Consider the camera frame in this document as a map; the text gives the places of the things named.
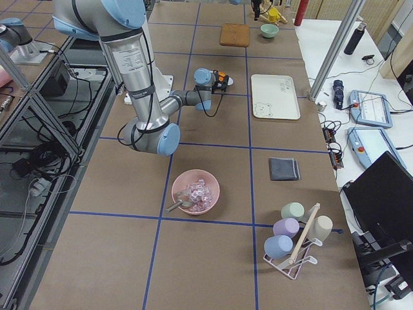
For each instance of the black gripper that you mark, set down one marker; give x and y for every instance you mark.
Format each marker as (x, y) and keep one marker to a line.
(222, 82)

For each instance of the orange fruit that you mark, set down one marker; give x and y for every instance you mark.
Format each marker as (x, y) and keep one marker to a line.
(220, 77)

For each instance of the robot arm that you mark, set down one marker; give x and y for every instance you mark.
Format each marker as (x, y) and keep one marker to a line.
(256, 5)
(119, 26)

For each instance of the cream bear print tray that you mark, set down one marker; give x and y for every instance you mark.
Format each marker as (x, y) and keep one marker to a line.
(274, 97)

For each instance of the wooden cutting board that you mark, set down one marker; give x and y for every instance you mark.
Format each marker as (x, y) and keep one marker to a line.
(234, 35)

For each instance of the green ceramic bowl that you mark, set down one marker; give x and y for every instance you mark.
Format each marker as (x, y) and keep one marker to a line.
(269, 31)

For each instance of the yellow mug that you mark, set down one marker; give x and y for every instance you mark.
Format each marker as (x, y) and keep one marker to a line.
(274, 15)

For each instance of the wooden dish rack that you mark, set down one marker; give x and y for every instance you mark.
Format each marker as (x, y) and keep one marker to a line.
(279, 6)

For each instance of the folded grey cloth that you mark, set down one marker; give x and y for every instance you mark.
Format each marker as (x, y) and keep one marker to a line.
(284, 169)

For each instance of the pink bowl with ice cubes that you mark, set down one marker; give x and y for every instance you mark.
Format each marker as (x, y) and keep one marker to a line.
(203, 187)

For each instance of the red cylinder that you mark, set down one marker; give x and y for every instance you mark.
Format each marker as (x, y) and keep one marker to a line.
(301, 10)

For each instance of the blue folded umbrella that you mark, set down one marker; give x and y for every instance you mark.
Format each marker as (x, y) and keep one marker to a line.
(338, 90)

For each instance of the metal scoop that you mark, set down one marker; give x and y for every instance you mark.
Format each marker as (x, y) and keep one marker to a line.
(183, 200)

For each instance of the black power strip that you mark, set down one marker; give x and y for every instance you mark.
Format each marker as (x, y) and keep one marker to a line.
(334, 149)

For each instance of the pale green cup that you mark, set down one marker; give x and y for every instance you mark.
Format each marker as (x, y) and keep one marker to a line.
(293, 210)

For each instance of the black water bottle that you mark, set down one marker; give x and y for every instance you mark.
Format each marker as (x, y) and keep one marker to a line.
(355, 39)

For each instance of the upper teach pendant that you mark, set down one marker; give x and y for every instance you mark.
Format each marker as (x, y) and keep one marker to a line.
(369, 108)

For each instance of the teach pendant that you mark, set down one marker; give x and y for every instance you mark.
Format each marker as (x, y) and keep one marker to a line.
(369, 144)
(369, 108)

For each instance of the purple cup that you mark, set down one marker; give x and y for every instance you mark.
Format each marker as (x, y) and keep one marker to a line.
(286, 226)

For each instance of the lower teach pendant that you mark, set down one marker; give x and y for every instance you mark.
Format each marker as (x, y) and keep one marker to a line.
(369, 144)

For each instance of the blue cup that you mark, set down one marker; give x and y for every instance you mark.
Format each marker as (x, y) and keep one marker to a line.
(278, 246)

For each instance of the beige cup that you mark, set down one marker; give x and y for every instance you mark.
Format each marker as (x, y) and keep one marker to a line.
(321, 228)

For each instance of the black monitor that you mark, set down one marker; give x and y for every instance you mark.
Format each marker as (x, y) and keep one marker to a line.
(381, 199)

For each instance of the aluminium frame post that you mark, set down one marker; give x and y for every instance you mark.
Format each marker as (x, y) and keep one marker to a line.
(337, 42)

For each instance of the white wire cup rack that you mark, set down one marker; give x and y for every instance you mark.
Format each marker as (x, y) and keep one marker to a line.
(291, 264)

